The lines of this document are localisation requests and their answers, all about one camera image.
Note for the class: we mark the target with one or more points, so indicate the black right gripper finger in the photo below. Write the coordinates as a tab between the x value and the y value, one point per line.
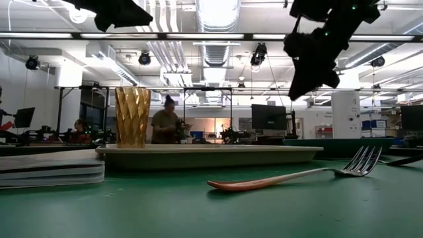
332	79
295	89

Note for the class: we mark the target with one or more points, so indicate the silver metal spoon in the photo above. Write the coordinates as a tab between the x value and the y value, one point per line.
404	160

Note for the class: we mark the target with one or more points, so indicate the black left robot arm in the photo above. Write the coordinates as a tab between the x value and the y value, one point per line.
81	4

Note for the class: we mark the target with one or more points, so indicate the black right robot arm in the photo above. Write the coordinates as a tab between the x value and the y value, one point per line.
343	13

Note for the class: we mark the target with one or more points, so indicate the black background robot arm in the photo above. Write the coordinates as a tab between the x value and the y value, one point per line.
233	135

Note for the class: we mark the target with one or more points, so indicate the amber faceted plastic cup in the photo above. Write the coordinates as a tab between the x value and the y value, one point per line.
132	117

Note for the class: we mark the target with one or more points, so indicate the beige plastic tray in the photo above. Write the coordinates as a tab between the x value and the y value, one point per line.
211	156

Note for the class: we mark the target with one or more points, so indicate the black computer monitor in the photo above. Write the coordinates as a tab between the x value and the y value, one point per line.
268	116
24	117
412	117

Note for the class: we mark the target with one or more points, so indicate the white square column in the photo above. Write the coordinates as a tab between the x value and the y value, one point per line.
346	115

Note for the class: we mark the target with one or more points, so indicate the black hanging spot lamp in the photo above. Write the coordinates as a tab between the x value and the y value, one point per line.
377	61
144	59
32	63
258	54

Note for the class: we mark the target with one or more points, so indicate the blue storage bins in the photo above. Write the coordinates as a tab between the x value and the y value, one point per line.
374	124

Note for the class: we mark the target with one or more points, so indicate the standing person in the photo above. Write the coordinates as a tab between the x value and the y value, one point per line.
165	122

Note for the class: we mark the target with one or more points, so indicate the seated person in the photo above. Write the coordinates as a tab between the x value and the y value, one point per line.
80	132

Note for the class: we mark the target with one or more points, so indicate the grey stacked plates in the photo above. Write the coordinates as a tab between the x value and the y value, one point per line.
49	168

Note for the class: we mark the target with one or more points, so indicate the black overhead frame bar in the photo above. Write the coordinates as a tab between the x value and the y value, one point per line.
165	36

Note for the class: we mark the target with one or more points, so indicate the black metal rig frame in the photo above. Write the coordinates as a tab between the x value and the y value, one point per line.
61	112
207	89

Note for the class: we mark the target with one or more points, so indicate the silver ventilation duct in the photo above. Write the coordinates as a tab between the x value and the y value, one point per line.
216	20

